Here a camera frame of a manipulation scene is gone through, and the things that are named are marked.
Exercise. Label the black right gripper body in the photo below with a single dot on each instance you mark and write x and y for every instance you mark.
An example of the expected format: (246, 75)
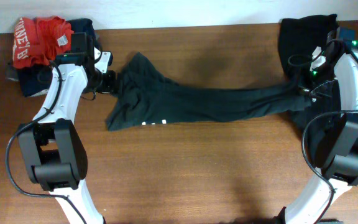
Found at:
(326, 89)

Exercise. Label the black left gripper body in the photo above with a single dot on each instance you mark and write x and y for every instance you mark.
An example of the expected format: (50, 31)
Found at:
(106, 82)

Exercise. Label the dark green t-shirt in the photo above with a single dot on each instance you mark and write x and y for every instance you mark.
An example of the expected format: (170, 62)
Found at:
(145, 96)

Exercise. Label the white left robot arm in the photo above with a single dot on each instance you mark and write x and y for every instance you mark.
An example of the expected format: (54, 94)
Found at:
(53, 154)

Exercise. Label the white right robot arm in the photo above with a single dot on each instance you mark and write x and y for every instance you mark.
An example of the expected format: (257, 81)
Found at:
(328, 78)

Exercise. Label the black t-shirt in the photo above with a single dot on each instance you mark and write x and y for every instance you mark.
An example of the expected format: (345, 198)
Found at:
(301, 37)

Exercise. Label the navy blue garment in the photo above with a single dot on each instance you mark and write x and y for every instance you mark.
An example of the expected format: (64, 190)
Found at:
(37, 42)

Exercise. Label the red t-shirt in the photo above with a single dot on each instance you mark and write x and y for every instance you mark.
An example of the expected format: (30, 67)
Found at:
(39, 40)

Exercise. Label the grey garment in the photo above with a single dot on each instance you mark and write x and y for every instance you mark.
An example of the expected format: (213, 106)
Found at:
(11, 73)

